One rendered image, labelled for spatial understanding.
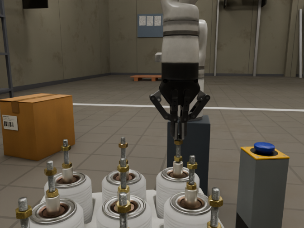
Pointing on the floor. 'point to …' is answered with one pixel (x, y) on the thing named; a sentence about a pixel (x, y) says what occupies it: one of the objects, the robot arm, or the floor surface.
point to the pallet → (146, 77)
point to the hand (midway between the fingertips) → (178, 130)
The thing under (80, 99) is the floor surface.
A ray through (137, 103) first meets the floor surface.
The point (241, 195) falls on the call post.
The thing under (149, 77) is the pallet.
